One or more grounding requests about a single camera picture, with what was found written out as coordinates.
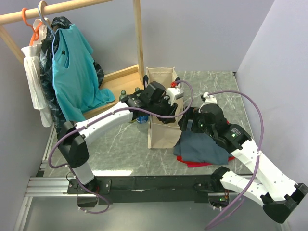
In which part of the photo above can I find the light blue clothes hanger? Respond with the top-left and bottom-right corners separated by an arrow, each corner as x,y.
37,0 -> 56,56

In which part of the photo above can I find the wooden clothes rack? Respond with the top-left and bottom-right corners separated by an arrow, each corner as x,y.
0,0 -> 146,126

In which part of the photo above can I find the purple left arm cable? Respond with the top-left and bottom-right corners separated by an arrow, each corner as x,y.
48,80 -> 193,214

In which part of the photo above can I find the dark floral hanging garment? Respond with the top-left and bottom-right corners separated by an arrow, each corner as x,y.
39,16 -> 104,135

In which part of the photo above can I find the aluminium frame rail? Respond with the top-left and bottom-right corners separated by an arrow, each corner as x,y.
17,123 -> 224,231

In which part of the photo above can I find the red folded cloth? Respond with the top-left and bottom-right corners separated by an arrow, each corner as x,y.
176,156 -> 235,168

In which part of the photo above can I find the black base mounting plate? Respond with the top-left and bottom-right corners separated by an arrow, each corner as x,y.
66,175 -> 240,205

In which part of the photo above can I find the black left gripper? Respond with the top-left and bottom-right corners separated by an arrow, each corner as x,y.
149,95 -> 178,124

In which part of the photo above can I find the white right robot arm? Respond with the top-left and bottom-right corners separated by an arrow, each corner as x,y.
179,103 -> 308,224

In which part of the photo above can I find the turquoise hanging shirt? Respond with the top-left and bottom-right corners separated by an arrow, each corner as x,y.
52,24 -> 115,122

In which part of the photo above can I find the grey folded cloth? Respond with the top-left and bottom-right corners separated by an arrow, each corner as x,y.
173,130 -> 231,165

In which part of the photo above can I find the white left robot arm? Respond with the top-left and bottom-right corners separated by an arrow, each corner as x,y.
58,81 -> 183,193

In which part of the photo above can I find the cream canvas tote bag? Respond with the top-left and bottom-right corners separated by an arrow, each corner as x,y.
146,67 -> 182,149

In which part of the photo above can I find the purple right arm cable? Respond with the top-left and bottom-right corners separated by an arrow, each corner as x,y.
204,90 -> 265,231

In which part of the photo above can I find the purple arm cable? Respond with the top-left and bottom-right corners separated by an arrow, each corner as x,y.
204,90 -> 265,231
48,80 -> 193,214

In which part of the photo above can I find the Pocari Sweat bottle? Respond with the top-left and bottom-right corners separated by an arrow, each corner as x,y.
136,115 -> 149,133

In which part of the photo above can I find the orange clothes hanger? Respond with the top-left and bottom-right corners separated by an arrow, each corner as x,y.
21,7 -> 41,46

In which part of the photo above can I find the white hanging garment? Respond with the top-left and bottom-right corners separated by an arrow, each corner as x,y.
21,19 -> 53,128

